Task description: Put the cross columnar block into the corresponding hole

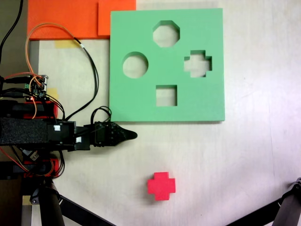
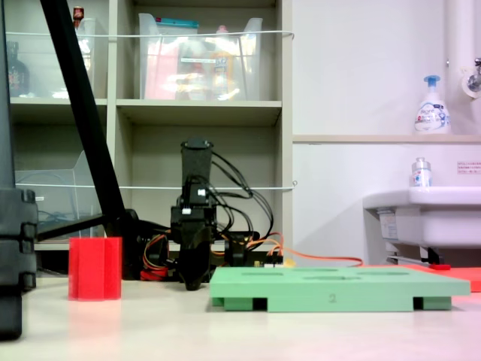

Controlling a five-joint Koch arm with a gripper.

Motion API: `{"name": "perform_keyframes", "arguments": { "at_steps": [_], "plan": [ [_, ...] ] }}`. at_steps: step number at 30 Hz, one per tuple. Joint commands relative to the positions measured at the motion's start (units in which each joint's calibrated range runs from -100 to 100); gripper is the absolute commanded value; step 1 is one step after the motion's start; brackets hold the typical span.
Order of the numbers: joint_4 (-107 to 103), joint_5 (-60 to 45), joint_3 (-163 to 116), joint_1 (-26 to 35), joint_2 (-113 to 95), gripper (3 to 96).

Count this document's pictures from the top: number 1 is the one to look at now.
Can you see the red cross columnar block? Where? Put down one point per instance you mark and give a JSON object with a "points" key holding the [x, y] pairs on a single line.
{"points": [[162, 186]]}

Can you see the orange flat block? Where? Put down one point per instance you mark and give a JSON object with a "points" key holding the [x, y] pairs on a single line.
{"points": [[58, 18]]}

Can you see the green shape sorter board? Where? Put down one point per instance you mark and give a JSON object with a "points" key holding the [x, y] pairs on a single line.
{"points": [[131, 106]]}

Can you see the red black table clamp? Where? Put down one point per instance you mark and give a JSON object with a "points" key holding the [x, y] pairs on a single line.
{"points": [[55, 109], [56, 166]]}

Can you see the yellow masking tape piece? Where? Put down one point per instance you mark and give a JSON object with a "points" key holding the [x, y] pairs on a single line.
{"points": [[63, 44], [53, 93]]}

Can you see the black circuit board with chips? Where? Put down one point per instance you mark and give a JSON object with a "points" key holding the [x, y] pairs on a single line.
{"points": [[35, 156]]}

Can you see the small circuit board green terminal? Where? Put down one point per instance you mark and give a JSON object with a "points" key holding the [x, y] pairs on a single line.
{"points": [[37, 89]]}

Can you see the thin black tripod brace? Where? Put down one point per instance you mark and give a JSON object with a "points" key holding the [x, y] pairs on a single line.
{"points": [[258, 215], [82, 214]]}

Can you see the black tripod leg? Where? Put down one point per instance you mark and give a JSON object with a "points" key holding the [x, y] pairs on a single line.
{"points": [[50, 212], [289, 209]]}

